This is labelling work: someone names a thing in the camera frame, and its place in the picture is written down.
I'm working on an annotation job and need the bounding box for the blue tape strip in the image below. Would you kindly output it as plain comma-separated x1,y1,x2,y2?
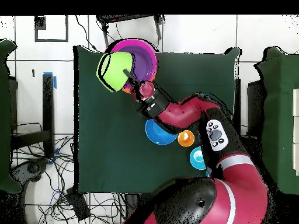
43,72,57,89

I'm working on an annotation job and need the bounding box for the green bowl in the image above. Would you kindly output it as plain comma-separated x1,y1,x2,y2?
96,51,134,93

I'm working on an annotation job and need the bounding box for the black square frame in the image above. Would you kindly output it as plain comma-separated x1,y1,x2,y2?
34,15,69,43

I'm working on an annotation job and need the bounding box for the black stool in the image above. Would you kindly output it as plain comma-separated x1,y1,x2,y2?
96,15,166,49

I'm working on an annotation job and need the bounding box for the green clothed side table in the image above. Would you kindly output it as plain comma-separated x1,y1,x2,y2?
0,38,22,194
253,45,299,200

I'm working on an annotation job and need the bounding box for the white drawer unit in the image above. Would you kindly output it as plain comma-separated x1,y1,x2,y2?
292,88,299,176

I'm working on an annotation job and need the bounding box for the blue bowl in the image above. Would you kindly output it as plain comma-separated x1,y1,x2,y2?
145,119,179,146

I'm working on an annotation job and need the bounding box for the black bench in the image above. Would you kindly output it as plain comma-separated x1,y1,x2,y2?
10,73,55,159
234,78,266,162

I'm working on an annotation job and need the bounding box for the dark green tablecloth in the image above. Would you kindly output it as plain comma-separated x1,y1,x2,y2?
72,45,241,196

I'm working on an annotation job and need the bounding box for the large pink bowl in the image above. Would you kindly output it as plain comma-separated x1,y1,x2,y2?
105,38,158,90

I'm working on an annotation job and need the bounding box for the orange cup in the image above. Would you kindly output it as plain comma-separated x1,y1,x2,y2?
177,129,195,148

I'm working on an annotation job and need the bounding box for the black floor box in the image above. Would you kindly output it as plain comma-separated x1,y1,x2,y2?
64,187,91,222

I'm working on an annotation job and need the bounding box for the small ribbed cyan bowl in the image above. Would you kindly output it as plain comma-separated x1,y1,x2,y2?
189,146,207,170

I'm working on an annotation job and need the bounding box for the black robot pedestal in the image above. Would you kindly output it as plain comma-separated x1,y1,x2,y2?
124,193,141,218

